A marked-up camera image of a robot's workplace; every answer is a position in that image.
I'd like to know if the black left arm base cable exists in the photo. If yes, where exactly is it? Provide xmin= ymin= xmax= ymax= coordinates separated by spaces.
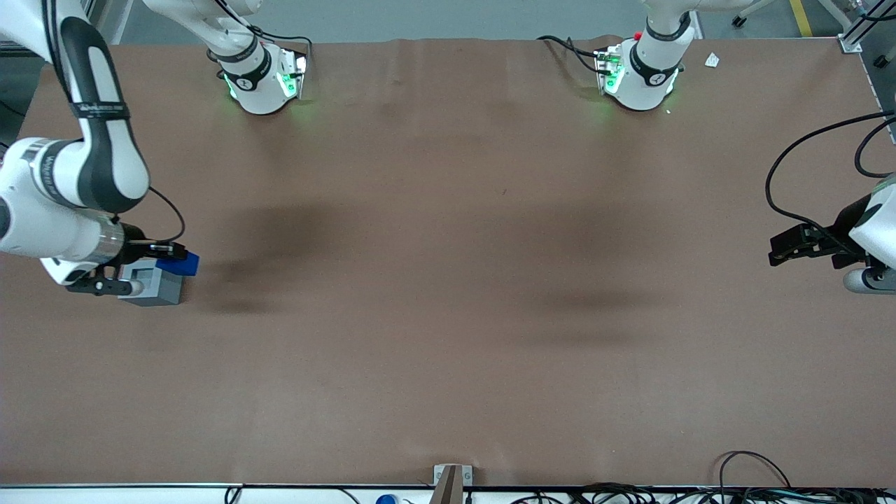
xmin=536 ymin=35 xmax=610 ymax=75

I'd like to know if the long black left wrist cable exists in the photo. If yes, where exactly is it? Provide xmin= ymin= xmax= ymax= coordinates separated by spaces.
xmin=765 ymin=111 xmax=896 ymax=256

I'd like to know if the metal table edge bracket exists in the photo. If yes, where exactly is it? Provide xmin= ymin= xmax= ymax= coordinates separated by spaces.
xmin=433 ymin=464 xmax=473 ymax=489

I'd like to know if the brown camera post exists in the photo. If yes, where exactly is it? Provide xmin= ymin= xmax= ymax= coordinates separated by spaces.
xmin=428 ymin=465 xmax=464 ymax=504

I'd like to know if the short black looped cable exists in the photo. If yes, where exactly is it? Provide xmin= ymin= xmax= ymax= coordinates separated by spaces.
xmin=854 ymin=118 xmax=896 ymax=179

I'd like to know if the black right arm base cable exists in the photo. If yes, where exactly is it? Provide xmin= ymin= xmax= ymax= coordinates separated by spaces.
xmin=224 ymin=0 xmax=314 ymax=78

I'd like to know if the brown paper table cover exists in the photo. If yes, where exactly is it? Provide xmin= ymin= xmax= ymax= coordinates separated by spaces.
xmin=0 ymin=36 xmax=896 ymax=489

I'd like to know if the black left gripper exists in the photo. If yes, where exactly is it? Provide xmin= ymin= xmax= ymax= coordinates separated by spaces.
xmin=768 ymin=196 xmax=874 ymax=271

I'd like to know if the chair leg with caster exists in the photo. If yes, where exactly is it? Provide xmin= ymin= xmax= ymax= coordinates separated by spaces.
xmin=731 ymin=0 xmax=779 ymax=29

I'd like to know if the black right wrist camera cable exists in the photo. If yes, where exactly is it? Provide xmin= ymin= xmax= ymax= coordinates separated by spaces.
xmin=42 ymin=0 xmax=186 ymax=247

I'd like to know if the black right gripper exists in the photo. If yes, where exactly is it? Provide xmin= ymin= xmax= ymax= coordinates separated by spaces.
xmin=115 ymin=224 xmax=189 ymax=265

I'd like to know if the black tangled cable bundle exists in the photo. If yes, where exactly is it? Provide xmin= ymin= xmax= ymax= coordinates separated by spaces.
xmin=510 ymin=482 xmax=896 ymax=504

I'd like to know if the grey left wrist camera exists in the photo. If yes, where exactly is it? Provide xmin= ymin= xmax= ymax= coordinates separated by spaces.
xmin=843 ymin=266 xmax=896 ymax=295

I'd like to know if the gray square base block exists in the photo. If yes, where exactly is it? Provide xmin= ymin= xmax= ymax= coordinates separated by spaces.
xmin=117 ymin=259 xmax=184 ymax=307

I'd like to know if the black arm base cable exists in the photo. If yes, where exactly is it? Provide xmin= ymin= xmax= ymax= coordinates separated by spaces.
xmin=536 ymin=35 xmax=610 ymax=75
xmin=224 ymin=0 xmax=314 ymax=78

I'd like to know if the white table edge rail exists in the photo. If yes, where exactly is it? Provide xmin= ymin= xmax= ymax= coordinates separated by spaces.
xmin=0 ymin=482 xmax=896 ymax=504

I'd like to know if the blue plastic part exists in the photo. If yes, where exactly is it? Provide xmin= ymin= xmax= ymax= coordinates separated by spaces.
xmin=155 ymin=252 xmax=200 ymax=278

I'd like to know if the black arched floor cable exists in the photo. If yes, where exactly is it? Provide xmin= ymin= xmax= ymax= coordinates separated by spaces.
xmin=719 ymin=451 xmax=793 ymax=491

